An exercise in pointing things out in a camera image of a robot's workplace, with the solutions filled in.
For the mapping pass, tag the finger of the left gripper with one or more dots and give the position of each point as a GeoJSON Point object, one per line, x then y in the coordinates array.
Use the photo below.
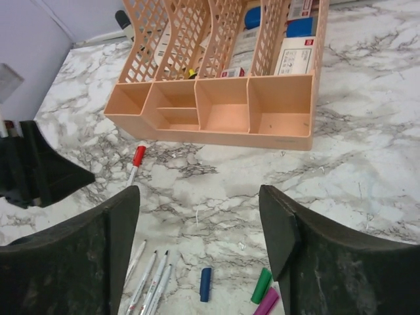
{"type": "Point", "coordinates": [18, 183]}

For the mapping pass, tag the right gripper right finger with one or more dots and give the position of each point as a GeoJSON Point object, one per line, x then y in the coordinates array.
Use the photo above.
{"type": "Point", "coordinates": [324, 267]}

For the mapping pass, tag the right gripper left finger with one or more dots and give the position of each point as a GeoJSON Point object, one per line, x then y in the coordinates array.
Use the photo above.
{"type": "Point", "coordinates": [75, 267]}

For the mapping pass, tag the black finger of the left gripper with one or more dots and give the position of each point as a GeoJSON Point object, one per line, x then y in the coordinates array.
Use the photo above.
{"type": "Point", "coordinates": [55, 177]}

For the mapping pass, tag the red white pen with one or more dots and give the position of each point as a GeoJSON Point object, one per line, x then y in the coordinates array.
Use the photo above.
{"type": "Point", "coordinates": [137, 160]}

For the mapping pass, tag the yellow white pen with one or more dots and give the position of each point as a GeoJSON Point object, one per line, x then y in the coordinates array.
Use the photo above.
{"type": "Point", "coordinates": [134, 261]}

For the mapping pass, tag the green pen cap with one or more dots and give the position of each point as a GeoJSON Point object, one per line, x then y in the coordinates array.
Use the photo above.
{"type": "Point", "coordinates": [262, 286]}

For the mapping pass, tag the purple pen cap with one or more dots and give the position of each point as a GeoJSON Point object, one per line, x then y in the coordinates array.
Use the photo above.
{"type": "Point", "coordinates": [268, 303]}

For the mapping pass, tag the purple tipped white pen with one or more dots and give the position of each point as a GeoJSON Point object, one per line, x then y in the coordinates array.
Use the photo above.
{"type": "Point", "coordinates": [141, 284]}

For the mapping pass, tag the blue tipped white pen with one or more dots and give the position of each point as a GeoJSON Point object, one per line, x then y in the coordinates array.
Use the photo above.
{"type": "Point", "coordinates": [155, 281]}

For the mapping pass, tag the green tipped white pen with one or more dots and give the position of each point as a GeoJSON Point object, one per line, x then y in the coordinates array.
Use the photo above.
{"type": "Point", "coordinates": [160, 290]}

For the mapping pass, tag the blue pen cap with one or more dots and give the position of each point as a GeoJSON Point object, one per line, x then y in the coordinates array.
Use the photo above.
{"type": "Point", "coordinates": [205, 284]}

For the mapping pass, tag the black grey stapler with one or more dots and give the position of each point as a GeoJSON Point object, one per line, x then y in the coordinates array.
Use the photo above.
{"type": "Point", "coordinates": [125, 24]}

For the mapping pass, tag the orange plastic desk organizer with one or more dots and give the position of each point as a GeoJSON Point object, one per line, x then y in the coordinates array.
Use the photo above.
{"type": "Point", "coordinates": [203, 71]}

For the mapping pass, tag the white red box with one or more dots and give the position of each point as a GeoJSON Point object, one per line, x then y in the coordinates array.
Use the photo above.
{"type": "Point", "coordinates": [296, 56]}

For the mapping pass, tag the blue box in organizer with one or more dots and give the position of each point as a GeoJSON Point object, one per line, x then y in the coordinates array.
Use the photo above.
{"type": "Point", "coordinates": [304, 27]}

